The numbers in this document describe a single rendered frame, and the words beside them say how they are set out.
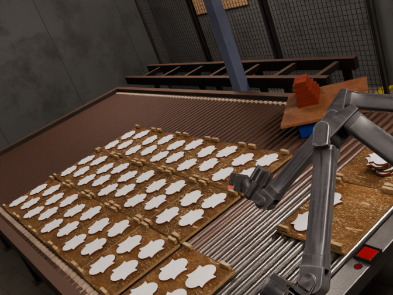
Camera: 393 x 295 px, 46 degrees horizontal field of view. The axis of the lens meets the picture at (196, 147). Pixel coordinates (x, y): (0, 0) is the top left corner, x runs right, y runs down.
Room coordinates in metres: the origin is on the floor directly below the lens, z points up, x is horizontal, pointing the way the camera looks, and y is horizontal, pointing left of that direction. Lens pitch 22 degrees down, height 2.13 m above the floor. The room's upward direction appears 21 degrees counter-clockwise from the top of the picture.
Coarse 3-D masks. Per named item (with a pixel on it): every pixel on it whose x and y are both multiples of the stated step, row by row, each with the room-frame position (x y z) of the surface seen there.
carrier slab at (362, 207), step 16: (336, 192) 1.78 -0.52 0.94; (352, 192) 1.74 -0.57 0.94; (368, 192) 1.69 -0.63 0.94; (304, 208) 1.76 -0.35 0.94; (336, 208) 1.67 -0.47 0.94; (352, 208) 1.63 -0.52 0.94; (368, 208) 1.59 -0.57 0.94; (384, 208) 1.55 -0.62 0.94; (288, 224) 1.69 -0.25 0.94; (336, 224) 1.57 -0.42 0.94; (352, 224) 1.53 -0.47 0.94; (368, 224) 1.49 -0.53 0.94; (304, 240) 1.55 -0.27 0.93; (336, 240) 1.47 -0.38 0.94; (352, 240) 1.44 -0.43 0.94
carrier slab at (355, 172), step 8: (368, 152) 2.01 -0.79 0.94; (352, 160) 1.99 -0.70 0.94; (360, 160) 1.96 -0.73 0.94; (344, 168) 1.95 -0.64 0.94; (352, 168) 1.92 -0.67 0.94; (360, 168) 1.90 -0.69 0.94; (368, 168) 1.87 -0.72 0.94; (352, 176) 1.86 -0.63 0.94; (360, 176) 1.83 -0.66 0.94; (368, 176) 1.81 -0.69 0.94; (376, 176) 1.79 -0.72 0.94; (392, 176) 1.74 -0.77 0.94; (360, 184) 1.77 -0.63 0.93; (368, 184) 1.75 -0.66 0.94; (376, 184) 1.73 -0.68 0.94
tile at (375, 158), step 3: (369, 156) 1.85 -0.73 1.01; (372, 156) 1.83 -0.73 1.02; (375, 156) 1.81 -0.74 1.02; (378, 156) 1.81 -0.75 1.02; (372, 159) 1.80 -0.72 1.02; (375, 159) 1.79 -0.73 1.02; (378, 159) 1.78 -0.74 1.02; (381, 159) 1.77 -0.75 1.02; (369, 162) 1.79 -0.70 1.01; (372, 162) 1.79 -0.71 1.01; (375, 162) 1.77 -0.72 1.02; (378, 162) 1.76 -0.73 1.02; (381, 162) 1.75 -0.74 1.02; (384, 162) 1.74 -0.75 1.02; (378, 165) 1.75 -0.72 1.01; (381, 165) 1.74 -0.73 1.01; (384, 165) 1.74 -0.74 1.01
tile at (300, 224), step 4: (300, 216) 1.70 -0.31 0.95; (304, 216) 1.69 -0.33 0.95; (296, 220) 1.68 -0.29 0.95; (300, 220) 1.67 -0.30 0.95; (304, 220) 1.66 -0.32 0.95; (292, 224) 1.67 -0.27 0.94; (296, 224) 1.65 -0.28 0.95; (300, 224) 1.64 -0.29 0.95; (304, 224) 1.63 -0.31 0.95; (296, 228) 1.63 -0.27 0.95; (300, 228) 1.62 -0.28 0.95; (304, 228) 1.60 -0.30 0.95
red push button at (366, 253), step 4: (364, 248) 1.38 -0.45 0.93; (368, 248) 1.37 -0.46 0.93; (372, 248) 1.37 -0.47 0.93; (360, 252) 1.37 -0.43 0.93; (364, 252) 1.36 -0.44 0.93; (368, 252) 1.35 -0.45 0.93; (372, 252) 1.35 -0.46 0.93; (376, 252) 1.34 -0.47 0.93; (360, 256) 1.35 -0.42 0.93; (364, 256) 1.34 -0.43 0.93; (368, 256) 1.33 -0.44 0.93; (372, 256) 1.33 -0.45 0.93
